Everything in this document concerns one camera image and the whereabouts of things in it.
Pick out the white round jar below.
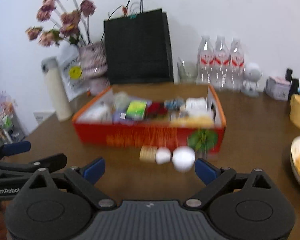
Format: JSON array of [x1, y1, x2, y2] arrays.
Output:
[[172, 146, 196, 172]]

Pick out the purple knitted cloth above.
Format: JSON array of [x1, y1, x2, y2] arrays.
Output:
[[112, 111, 140, 126]]

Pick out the blue knitted item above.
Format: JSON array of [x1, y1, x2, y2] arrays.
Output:
[[164, 98, 185, 111]]

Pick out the pale green round puff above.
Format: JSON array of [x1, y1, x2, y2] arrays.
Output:
[[114, 92, 131, 111]]

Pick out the green yellow packet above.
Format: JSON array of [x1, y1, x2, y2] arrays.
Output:
[[126, 100, 147, 120]]

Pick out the red fabric item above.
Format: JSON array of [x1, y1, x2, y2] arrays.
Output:
[[145, 102, 168, 119]]

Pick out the red orange cardboard box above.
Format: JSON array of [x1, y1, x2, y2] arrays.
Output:
[[72, 83, 226, 153]]

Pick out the cream thermos bottle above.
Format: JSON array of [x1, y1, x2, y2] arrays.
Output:
[[42, 57, 73, 121]]

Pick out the white plastic smiley bag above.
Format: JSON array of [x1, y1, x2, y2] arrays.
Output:
[[57, 43, 88, 101]]

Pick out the clear glass jar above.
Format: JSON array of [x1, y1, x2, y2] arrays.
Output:
[[177, 58, 198, 83]]

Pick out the small purple white box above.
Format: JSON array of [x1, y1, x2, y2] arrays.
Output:
[[264, 76, 290, 101]]

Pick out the purple ceramic vase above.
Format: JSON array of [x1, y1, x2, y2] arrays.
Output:
[[79, 42, 109, 95]]

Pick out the white robot figurine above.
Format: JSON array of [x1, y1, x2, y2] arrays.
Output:
[[241, 62, 262, 97]]

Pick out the middle water bottle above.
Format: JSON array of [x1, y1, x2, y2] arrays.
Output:
[[212, 36, 230, 90]]

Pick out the water bottle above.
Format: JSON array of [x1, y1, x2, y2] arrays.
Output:
[[227, 38, 244, 91], [197, 35, 215, 84], [212, 36, 230, 90]]

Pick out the right water bottle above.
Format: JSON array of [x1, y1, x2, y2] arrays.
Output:
[[227, 38, 244, 91]]

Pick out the left water bottle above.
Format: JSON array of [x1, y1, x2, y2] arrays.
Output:
[[197, 35, 215, 84]]

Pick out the black small bottle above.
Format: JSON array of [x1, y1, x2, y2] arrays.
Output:
[[285, 68, 293, 82], [288, 78, 299, 101]]

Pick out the black paper shopping bag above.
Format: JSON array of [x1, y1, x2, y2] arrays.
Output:
[[102, 0, 173, 85]]

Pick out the dried pink flowers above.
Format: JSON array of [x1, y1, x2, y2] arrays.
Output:
[[25, 0, 96, 48]]

